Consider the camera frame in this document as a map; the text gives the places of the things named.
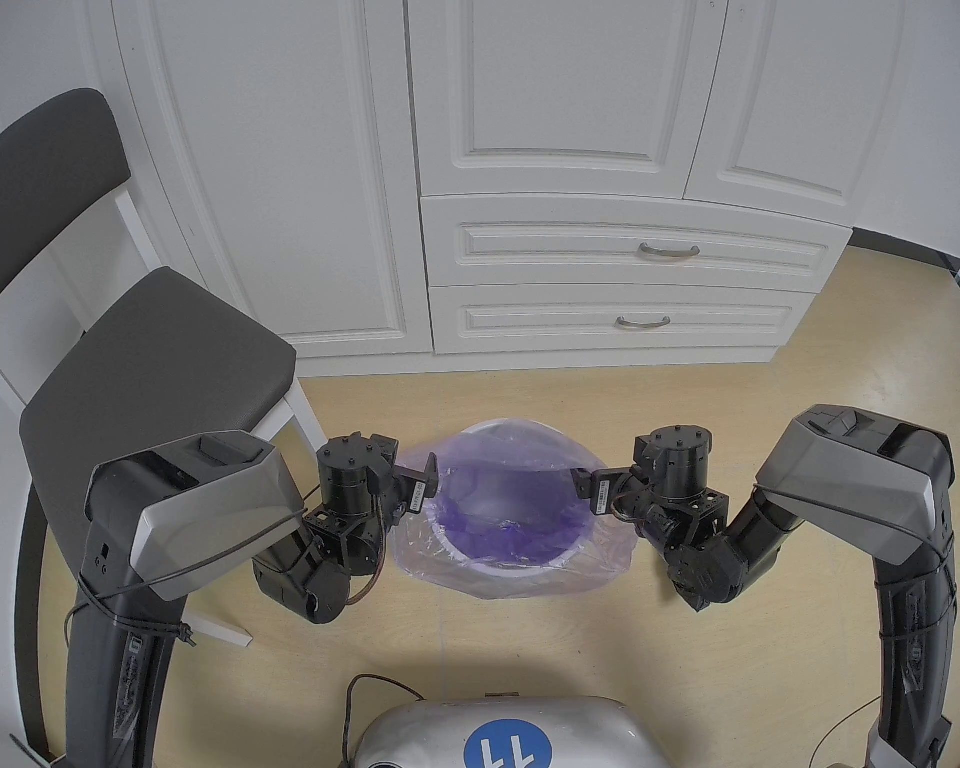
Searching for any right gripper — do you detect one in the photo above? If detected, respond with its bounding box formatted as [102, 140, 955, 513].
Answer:
[592, 466, 650, 522]

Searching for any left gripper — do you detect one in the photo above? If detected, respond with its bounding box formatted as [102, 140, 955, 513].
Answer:
[382, 452, 438, 519]

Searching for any purple plastic bag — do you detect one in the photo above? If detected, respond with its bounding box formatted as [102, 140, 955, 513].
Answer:
[388, 420, 639, 601]

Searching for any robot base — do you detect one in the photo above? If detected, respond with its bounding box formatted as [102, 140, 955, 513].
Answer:
[352, 693, 672, 768]

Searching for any white trash bin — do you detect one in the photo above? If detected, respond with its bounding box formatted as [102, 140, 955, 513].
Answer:
[431, 420, 594, 579]

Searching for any white wardrobe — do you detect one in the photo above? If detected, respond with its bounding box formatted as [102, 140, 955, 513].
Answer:
[78, 0, 931, 381]

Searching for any white chair with grey cushions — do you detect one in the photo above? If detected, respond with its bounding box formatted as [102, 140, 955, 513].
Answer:
[0, 88, 365, 648]

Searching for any black cable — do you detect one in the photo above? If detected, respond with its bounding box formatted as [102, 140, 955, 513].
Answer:
[819, 691, 888, 765]
[341, 673, 430, 762]

